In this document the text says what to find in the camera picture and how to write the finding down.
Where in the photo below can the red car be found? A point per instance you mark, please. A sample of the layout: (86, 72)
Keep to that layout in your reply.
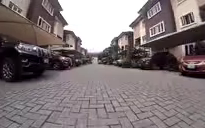
(198, 62)

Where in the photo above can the dark parked suv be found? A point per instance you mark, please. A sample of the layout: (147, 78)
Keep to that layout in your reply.
(160, 60)

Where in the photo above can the row of terraced houses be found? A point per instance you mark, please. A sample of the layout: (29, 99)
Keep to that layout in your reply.
(40, 20)
(163, 23)

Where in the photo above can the beige carport canopy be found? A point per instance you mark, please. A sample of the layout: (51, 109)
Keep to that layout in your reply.
(13, 26)

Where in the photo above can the grey carport roof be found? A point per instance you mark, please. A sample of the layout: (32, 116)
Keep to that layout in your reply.
(180, 36)

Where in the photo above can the black suv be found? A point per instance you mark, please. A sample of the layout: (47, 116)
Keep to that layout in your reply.
(16, 56)

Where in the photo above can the dark parked car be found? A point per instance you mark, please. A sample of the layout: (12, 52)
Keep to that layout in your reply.
(59, 61)

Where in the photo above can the grey paving stone road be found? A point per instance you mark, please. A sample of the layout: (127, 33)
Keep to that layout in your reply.
(103, 96)

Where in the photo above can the row of parked cars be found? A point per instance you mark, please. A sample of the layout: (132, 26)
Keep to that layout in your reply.
(121, 61)
(80, 60)

